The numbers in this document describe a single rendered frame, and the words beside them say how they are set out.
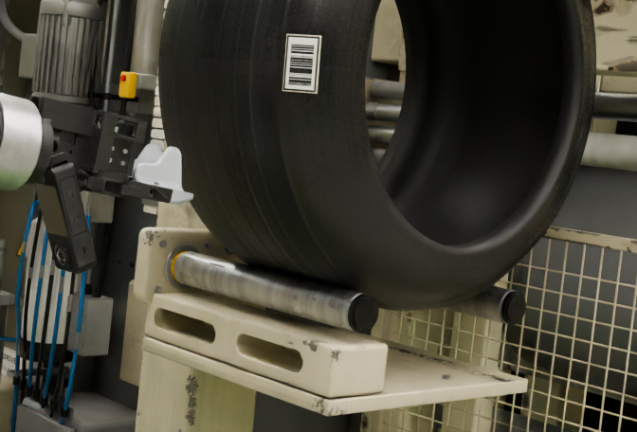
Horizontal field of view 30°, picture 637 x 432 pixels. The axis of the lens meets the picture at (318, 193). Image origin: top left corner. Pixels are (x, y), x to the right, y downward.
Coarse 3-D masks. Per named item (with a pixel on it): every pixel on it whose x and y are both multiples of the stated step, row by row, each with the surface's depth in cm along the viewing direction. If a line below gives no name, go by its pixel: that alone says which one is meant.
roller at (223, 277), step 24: (192, 264) 154; (216, 264) 152; (240, 264) 150; (216, 288) 151; (240, 288) 147; (264, 288) 144; (288, 288) 141; (312, 288) 139; (336, 288) 137; (288, 312) 142; (312, 312) 138; (336, 312) 135; (360, 312) 134
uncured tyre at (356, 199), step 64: (192, 0) 136; (256, 0) 128; (320, 0) 125; (448, 0) 175; (512, 0) 168; (576, 0) 153; (192, 64) 135; (256, 64) 127; (320, 64) 125; (448, 64) 178; (512, 64) 172; (576, 64) 155; (192, 128) 137; (256, 128) 128; (320, 128) 126; (448, 128) 178; (512, 128) 171; (576, 128) 156; (192, 192) 143; (256, 192) 133; (320, 192) 129; (384, 192) 132; (448, 192) 174; (512, 192) 167; (256, 256) 145; (320, 256) 134; (384, 256) 134; (448, 256) 141; (512, 256) 150
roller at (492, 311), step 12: (492, 288) 155; (504, 288) 155; (468, 300) 157; (480, 300) 155; (492, 300) 154; (504, 300) 153; (516, 300) 153; (468, 312) 158; (480, 312) 156; (492, 312) 154; (504, 312) 152; (516, 312) 154
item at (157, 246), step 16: (144, 240) 156; (160, 240) 156; (176, 240) 158; (192, 240) 160; (208, 240) 162; (144, 256) 156; (160, 256) 157; (224, 256) 164; (144, 272) 156; (160, 272) 157; (144, 288) 156; (160, 288) 156; (176, 288) 159; (192, 288) 161
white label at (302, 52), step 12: (288, 36) 125; (300, 36) 124; (312, 36) 124; (288, 48) 125; (300, 48) 124; (312, 48) 124; (288, 60) 125; (300, 60) 124; (312, 60) 124; (288, 72) 125; (300, 72) 124; (312, 72) 124; (288, 84) 125; (300, 84) 124; (312, 84) 124
